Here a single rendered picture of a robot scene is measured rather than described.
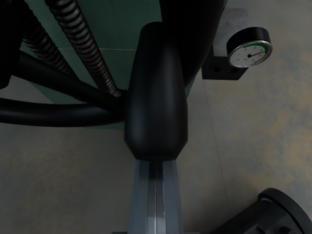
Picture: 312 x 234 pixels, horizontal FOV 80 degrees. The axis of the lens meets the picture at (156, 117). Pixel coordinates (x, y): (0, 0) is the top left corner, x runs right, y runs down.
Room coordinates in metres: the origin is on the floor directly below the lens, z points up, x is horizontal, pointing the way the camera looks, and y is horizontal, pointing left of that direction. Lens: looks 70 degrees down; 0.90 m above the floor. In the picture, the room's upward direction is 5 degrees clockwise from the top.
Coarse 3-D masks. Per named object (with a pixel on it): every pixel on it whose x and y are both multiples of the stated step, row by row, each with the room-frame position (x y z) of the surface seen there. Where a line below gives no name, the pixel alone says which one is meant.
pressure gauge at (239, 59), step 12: (240, 36) 0.21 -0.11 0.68; (252, 36) 0.21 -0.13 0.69; (264, 36) 0.21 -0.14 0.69; (228, 48) 0.21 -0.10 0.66; (240, 48) 0.20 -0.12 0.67; (252, 48) 0.20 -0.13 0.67; (264, 48) 0.20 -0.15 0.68; (228, 60) 0.19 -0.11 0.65; (240, 60) 0.20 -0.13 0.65; (252, 60) 0.20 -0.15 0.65; (264, 60) 0.20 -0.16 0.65
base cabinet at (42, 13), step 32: (32, 0) 0.24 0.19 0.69; (96, 0) 0.25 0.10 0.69; (128, 0) 0.25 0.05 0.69; (224, 0) 0.26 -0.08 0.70; (64, 32) 0.24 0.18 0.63; (96, 32) 0.24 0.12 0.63; (128, 32) 0.25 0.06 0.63; (128, 64) 0.25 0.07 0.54; (64, 96) 0.23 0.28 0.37; (96, 128) 0.23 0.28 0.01
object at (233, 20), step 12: (228, 12) 0.33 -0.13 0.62; (240, 12) 0.33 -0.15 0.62; (228, 24) 0.30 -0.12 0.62; (240, 24) 0.30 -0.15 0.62; (216, 36) 0.27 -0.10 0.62; (228, 36) 0.27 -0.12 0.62; (216, 48) 0.24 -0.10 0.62; (216, 60) 0.22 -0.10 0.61; (204, 72) 0.23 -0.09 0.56; (216, 72) 0.22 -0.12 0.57; (228, 72) 0.23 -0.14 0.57; (240, 72) 0.23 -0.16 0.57
